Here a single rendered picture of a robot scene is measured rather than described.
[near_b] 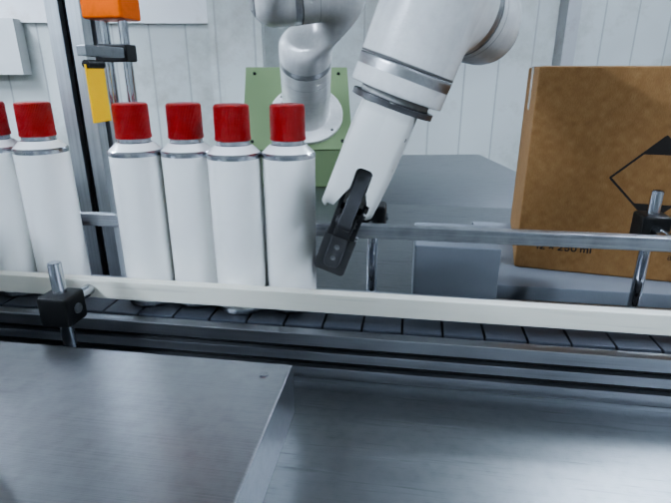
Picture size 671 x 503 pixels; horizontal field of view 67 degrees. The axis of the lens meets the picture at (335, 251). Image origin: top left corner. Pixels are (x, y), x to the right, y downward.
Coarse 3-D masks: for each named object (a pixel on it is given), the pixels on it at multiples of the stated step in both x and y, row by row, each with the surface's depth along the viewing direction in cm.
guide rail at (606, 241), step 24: (96, 216) 57; (408, 240) 52; (432, 240) 52; (456, 240) 51; (480, 240) 51; (504, 240) 51; (528, 240) 50; (552, 240) 50; (576, 240) 50; (600, 240) 49; (624, 240) 49; (648, 240) 49
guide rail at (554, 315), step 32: (0, 288) 53; (32, 288) 52; (96, 288) 51; (128, 288) 50; (160, 288) 50; (192, 288) 49; (224, 288) 49; (256, 288) 49; (288, 288) 49; (448, 320) 47; (480, 320) 46; (512, 320) 46; (544, 320) 45; (576, 320) 45; (608, 320) 44; (640, 320) 44
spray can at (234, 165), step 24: (216, 120) 46; (240, 120) 46; (240, 144) 47; (216, 168) 46; (240, 168) 46; (216, 192) 47; (240, 192) 47; (216, 216) 48; (240, 216) 48; (216, 240) 49; (240, 240) 48; (264, 240) 51; (216, 264) 51; (240, 264) 49; (264, 264) 51; (240, 312) 51
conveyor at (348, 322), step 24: (96, 312) 52; (120, 312) 52; (144, 312) 52; (168, 312) 52; (192, 312) 52; (216, 312) 52; (264, 312) 52; (312, 312) 52; (432, 336) 47; (456, 336) 47; (480, 336) 47; (504, 336) 47; (528, 336) 47; (552, 336) 47; (576, 336) 47; (600, 336) 47; (624, 336) 47; (648, 336) 47
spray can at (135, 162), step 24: (120, 120) 47; (144, 120) 48; (120, 144) 48; (144, 144) 48; (120, 168) 48; (144, 168) 48; (120, 192) 49; (144, 192) 49; (120, 216) 50; (144, 216) 50; (144, 240) 50; (168, 240) 52; (144, 264) 51; (168, 264) 53
